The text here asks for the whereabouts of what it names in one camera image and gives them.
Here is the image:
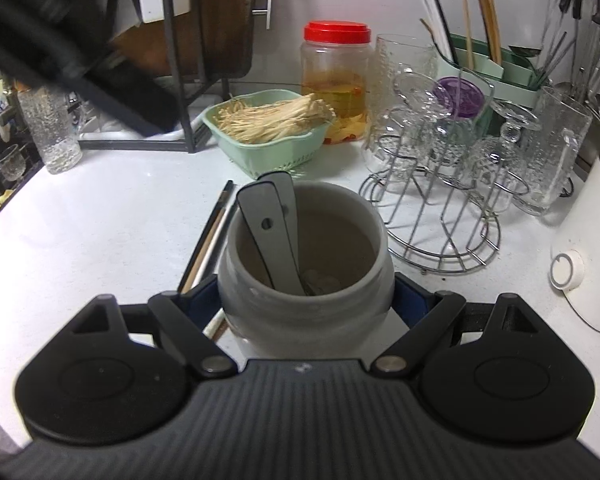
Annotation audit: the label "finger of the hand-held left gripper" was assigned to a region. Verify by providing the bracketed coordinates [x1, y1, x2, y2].
[80, 50, 181, 136]

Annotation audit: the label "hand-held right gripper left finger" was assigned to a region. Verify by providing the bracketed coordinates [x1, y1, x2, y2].
[72, 275, 238, 380]

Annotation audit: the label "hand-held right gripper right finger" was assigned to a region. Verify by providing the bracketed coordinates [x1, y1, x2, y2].
[370, 272, 541, 380]

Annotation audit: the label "white ceramic spoon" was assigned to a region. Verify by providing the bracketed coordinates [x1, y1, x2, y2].
[257, 171, 301, 281]
[236, 180, 306, 295]

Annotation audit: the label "white ceramic mug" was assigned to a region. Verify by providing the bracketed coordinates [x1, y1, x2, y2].
[217, 182, 396, 358]

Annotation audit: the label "black thin standing utensils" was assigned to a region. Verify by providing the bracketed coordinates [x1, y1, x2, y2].
[535, 30, 568, 86]

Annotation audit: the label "black dish rack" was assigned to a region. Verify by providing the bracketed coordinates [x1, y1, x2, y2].
[77, 0, 276, 153]

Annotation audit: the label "textured glass mug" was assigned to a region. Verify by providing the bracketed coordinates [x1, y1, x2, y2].
[372, 34, 438, 126]
[512, 86, 593, 216]
[17, 85, 83, 175]

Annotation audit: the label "wooden cutting board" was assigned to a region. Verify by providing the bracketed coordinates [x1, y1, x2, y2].
[107, 0, 256, 81]

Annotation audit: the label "enoki mushroom bunch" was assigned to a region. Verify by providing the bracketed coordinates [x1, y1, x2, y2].
[215, 94, 333, 143]

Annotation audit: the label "wine glass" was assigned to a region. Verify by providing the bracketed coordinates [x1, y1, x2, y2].
[0, 144, 23, 182]

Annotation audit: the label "green plastic basket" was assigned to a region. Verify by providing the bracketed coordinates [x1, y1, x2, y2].
[201, 89, 337, 180]

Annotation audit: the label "inverted clear glass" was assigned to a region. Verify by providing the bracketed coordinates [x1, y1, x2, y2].
[365, 67, 446, 181]

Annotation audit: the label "plastic jar red lid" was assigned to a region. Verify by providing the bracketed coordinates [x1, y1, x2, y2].
[300, 21, 372, 145]

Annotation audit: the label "inverted glass goblet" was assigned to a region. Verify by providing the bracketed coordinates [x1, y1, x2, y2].
[472, 100, 543, 211]

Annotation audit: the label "white electric cooker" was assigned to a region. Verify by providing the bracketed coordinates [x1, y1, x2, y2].
[550, 122, 600, 335]

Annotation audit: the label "purple lid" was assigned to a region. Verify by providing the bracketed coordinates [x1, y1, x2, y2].
[432, 76, 486, 121]

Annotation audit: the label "green utensil holder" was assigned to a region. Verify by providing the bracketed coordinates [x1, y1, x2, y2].
[437, 32, 551, 106]

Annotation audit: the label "bunch of standing sticks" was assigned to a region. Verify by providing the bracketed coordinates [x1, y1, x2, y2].
[411, 0, 503, 68]

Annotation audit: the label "wire glass rack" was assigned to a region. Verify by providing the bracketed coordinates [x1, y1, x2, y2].
[358, 130, 502, 275]

